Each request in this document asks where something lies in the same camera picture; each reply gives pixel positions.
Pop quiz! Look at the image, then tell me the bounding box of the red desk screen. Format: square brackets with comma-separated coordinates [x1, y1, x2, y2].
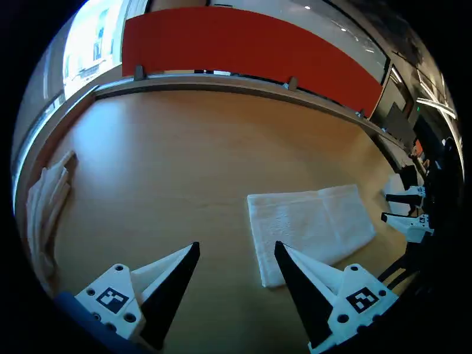
[120, 6, 383, 123]

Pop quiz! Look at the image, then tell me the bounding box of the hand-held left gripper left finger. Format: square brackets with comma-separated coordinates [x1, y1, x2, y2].
[74, 241, 201, 350]

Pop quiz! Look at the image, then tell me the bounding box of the stack of white towels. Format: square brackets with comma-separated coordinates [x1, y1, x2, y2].
[25, 150, 78, 296]

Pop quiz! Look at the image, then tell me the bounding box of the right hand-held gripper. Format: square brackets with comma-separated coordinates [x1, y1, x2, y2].
[376, 137, 466, 289]

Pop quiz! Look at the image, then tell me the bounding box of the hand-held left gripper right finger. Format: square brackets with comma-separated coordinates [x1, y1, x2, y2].
[274, 240, 400, 353]

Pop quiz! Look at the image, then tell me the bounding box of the black monitor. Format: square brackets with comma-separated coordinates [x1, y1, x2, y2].
[383, 101, 414, 145]

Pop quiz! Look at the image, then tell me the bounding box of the white towel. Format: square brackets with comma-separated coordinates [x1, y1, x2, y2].
[246, 183, 376, 290]

